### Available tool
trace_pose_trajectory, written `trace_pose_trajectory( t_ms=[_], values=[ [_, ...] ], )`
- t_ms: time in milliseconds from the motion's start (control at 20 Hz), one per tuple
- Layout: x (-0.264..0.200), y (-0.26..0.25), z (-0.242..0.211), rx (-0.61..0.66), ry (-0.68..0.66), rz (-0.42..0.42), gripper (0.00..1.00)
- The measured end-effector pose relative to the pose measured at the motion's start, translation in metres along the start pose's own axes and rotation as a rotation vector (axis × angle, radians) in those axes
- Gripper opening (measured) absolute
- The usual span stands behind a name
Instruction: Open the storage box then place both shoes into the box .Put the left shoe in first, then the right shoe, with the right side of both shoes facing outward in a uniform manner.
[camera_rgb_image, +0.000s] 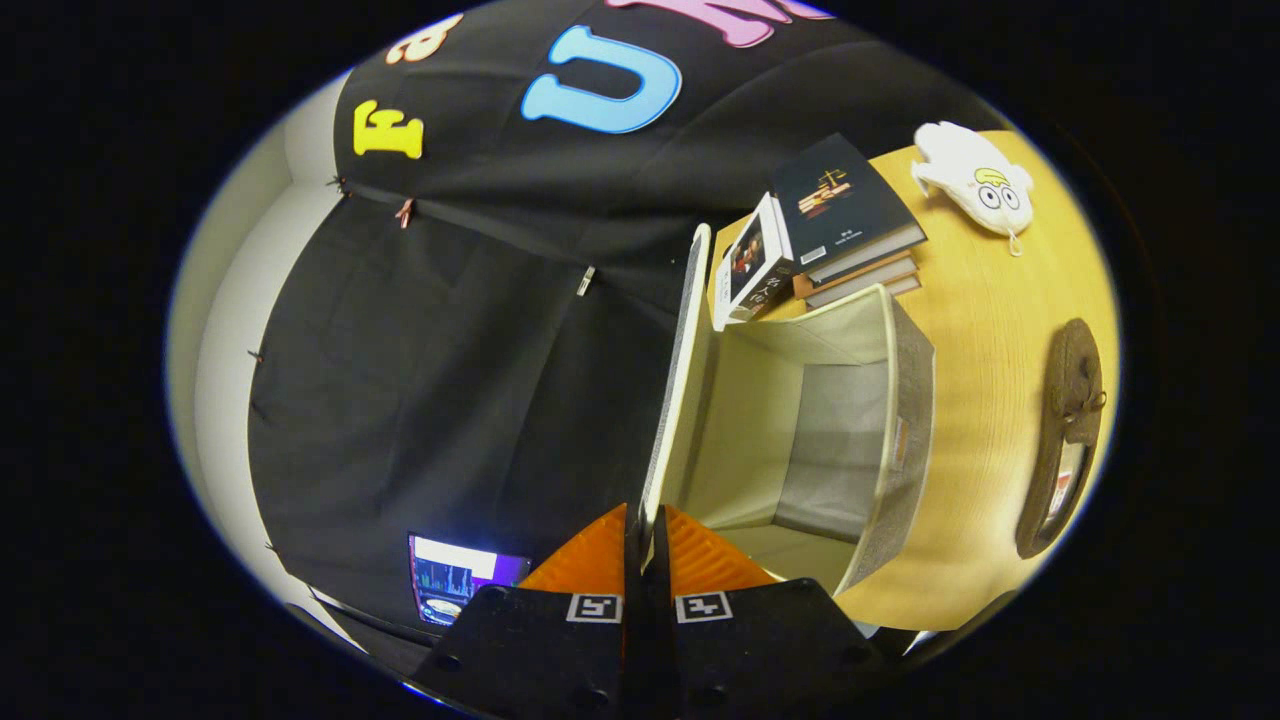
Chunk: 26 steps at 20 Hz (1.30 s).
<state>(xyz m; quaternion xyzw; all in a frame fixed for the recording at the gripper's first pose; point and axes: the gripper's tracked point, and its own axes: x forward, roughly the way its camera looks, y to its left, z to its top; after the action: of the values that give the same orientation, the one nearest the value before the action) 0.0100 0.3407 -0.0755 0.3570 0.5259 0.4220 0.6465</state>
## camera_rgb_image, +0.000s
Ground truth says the white plush toy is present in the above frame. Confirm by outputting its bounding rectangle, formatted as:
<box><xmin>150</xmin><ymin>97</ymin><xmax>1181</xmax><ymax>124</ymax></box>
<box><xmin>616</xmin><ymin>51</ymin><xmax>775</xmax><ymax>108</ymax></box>
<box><xmin>910</xmin><ymin>121</ymin><xmax>1035</xmax><ymax>258</ymax></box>

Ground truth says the brown edged book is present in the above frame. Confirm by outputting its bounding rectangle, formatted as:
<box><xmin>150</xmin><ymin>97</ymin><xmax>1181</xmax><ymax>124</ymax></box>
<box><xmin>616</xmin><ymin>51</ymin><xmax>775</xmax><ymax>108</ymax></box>
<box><xmin>795</xmin><ymin>253</ymin><xmax>919</xmax><ymax>299</ymax></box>

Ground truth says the dark hardcover book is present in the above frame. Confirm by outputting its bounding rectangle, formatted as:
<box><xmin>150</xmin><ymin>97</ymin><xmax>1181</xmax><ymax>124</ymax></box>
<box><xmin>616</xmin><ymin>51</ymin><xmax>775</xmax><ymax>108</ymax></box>
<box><xmin>772</xmin><ymin>133</ymin><xmax>928</xmax><ymax>281</ymax></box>

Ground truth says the brown fuzzy bow shoe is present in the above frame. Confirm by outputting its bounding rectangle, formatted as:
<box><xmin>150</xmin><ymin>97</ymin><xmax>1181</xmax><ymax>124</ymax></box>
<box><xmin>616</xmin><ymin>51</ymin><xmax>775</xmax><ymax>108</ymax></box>
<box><xmin>1015</xmin><ymin>318</ymin><xmax>1108</xmax><ymax>559</ymax></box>

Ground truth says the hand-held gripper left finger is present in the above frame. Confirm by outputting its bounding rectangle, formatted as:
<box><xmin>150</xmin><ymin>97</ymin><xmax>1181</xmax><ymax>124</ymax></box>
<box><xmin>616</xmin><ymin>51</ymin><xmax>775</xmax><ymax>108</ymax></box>
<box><xmin>410</xmin><ymin>503</ymin><xmax>651</xmax><ymax>720</ymax></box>

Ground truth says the white photo cover book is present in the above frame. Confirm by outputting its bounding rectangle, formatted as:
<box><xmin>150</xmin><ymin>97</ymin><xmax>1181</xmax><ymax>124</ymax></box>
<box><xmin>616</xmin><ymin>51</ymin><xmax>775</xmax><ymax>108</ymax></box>
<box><xmin>712</xmin><ymin>192</ymin><xmax>796</xmax><ymax>331</ymax></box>

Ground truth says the computer monitor screen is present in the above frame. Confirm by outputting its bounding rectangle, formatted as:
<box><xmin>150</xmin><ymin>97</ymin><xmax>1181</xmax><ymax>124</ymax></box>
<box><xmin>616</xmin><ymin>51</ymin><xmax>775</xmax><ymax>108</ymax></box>
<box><xmin>408</xmin><ymin>533</ymin><xmax>533</xmax><ymax>628</ymax></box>

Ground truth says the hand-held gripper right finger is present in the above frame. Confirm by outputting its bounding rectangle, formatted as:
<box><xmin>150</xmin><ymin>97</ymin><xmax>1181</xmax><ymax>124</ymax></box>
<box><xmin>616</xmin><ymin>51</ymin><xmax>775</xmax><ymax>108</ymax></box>
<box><xmin>645</xmin><ymin>505</ymin><xmax>891</xmax><ymax>720</ymax></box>

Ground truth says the grey fabric storage box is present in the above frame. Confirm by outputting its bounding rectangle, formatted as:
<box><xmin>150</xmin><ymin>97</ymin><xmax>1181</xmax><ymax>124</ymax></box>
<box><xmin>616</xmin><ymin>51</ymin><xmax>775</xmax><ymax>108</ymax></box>
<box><xmin>640</xmin><ymin>225</ymin><xmax>936</xmax><ymax>598</ymax></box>

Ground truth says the thin pale book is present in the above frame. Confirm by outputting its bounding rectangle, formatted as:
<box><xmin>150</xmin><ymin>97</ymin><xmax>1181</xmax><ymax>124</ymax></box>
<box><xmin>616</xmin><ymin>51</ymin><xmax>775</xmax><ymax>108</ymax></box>
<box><xmin>805</xmin><ymin>275</ymin><xmax>922</xmax><ymax>309</ymax></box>

